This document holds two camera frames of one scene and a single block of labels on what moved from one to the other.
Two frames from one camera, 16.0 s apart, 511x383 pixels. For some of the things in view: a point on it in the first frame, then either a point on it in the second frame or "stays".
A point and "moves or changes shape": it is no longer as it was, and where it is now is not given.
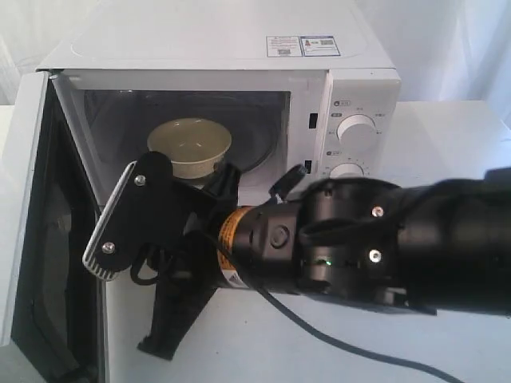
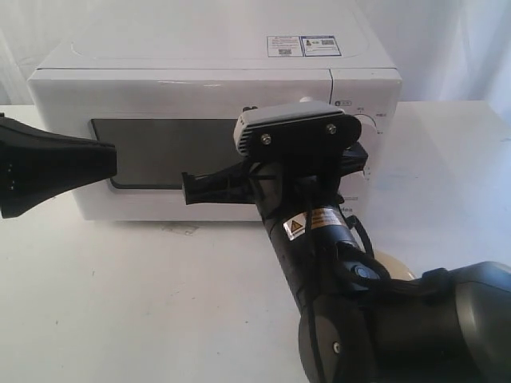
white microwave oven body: x=305 y=88 stays
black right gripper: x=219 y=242 → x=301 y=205
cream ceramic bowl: x=194 y=145 moves or changes shape
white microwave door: x=59 y=306 → x=163 y=123
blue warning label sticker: x=301 y=45 stays
